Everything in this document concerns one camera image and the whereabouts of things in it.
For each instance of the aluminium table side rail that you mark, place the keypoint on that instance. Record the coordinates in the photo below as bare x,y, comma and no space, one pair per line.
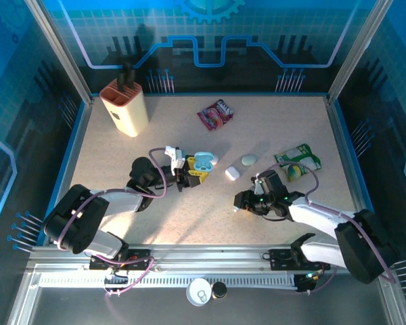
69,162
345,162

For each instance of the aluminium frame post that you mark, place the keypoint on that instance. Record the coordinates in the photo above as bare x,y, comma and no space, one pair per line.
356,50
58,50

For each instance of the white rounded-square charging case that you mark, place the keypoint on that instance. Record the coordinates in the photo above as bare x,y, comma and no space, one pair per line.
232,173

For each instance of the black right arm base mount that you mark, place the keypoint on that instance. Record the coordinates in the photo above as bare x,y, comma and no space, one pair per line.
281,260

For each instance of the light blue charging case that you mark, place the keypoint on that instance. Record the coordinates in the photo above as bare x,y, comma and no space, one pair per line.
197,157

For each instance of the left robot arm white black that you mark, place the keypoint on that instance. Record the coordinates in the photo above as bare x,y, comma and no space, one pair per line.
78,220

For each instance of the black round cap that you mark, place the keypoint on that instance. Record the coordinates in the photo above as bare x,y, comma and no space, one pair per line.
219,290

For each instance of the cream knife block orange top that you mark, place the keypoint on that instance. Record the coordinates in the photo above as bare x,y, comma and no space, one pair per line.
132,115

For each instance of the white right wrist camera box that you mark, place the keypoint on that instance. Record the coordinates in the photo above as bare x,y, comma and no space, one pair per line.
257,184

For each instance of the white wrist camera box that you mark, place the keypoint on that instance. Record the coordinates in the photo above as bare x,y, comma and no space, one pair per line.
176,155
257,184

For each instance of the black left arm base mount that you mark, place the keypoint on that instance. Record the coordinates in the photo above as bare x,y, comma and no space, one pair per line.
138,259

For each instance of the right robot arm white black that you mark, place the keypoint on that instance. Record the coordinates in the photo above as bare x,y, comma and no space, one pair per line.
358,243

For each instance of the red candy bag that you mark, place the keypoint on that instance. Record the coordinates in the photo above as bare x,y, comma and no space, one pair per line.
214,115

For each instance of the green snack bag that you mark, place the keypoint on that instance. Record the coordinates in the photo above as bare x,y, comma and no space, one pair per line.
301,159

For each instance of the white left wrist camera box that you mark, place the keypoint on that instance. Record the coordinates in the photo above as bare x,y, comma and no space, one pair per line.
176,155

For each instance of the aluminium rail under arm bases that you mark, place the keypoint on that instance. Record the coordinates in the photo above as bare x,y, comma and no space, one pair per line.
206,257

